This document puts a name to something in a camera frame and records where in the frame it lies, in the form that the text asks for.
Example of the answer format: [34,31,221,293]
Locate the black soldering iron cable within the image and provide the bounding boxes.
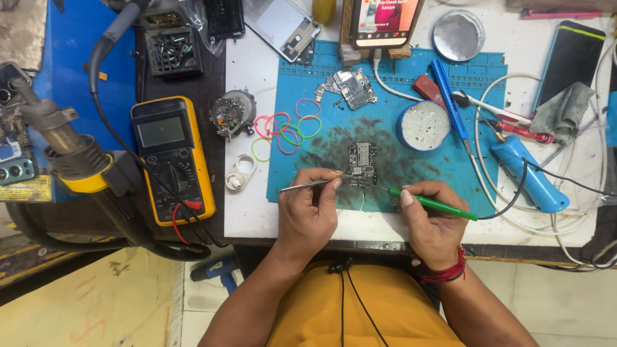
[477,157,617,221]

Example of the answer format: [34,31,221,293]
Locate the silver metal tweezers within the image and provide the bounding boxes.
[278,174,353,194]

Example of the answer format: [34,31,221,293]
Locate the green handled soldering iron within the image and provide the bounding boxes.
[366,183,479,222]

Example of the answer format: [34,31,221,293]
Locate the red thread wristband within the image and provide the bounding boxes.
[421,245,468,284]

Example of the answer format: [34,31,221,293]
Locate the person's left hand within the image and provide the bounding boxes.
[277,168,345,257]

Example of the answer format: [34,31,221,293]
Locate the blue plastic tweezers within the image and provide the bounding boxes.
[430,58,476,156]

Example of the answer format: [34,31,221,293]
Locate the wooden phone stand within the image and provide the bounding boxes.
[339,0,426,67]

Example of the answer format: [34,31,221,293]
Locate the large phone circuit board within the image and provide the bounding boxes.
[315,67,378,111]

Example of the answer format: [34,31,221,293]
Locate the yellow bottle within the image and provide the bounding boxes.
[311,0,337,26]

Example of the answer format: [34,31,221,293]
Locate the blue cylindrical tool handle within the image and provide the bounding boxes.
[490,134,571,214]

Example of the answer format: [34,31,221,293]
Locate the red metal screwdriver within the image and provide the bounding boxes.
[491,120,555,145]

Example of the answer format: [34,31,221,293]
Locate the white charging cable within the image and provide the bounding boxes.
[372,48,425,103]

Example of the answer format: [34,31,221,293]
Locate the blue board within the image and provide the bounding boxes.
[28,0,137,203]

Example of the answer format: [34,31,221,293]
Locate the red multimeter lead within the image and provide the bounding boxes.
[172,200,203,245]

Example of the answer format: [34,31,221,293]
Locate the red plastic pry tool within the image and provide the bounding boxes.
[412,74,447,110]

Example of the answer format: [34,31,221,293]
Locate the white and red toothbrush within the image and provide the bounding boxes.
[452,91,534,127]

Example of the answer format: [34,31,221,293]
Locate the black soldering tip holder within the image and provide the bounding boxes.
[139,11,204,80]

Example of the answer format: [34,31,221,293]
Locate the black phone with green stripe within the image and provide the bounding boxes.
[532,20,607,115]

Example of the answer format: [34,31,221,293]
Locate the person's yellow shirt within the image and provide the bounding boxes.
[266,259,466,347]

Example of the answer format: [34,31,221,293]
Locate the small phone circuit board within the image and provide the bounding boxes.
[347,142,378,187]

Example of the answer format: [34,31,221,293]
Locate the smartphone with lit screen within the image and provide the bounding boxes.
[353,0,421,50]

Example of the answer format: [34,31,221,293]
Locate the round metal rotary switch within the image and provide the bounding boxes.
[209,89,257,141]

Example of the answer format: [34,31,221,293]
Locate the cluster of coloured rubber bands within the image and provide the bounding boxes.
[251,98,323,163]

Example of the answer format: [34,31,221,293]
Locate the heap of phone parts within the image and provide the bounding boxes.
[0,62,40,187]

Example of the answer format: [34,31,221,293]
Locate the silver round tin lid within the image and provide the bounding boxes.
[432,9,486,63]

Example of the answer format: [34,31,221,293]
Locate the white phone back housing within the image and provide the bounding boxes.
[242,0,322,64]

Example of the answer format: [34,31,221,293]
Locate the black earphone cable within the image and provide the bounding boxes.
[328,259,389,347]

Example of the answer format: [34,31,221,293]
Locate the black phone in plastic bag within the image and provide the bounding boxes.
[185,0,247,58]

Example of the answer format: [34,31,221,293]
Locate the pink flat tool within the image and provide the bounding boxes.
[519,8,604,20]

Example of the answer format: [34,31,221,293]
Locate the grey cleaning cloth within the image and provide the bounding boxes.
[530,81,596,146]

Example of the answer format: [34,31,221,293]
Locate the hot air gun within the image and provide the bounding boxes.
[9,77,213,262]

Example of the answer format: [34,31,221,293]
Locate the white plastic camera bezel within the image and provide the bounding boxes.
[225,154,257,192]

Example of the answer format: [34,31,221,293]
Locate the blue silicone work mat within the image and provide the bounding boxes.
[266,40,508,218]

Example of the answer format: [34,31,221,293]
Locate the yellow digital multimeter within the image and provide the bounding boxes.
[130,95,217,227]

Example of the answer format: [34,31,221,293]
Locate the blue tin of flux paste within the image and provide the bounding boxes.
[396,100,452,153]

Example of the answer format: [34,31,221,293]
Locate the person's right hand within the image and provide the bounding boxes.
[398,181,471,271]

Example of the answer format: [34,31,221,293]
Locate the bundle of white cables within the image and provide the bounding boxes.
[470,39,617,271]

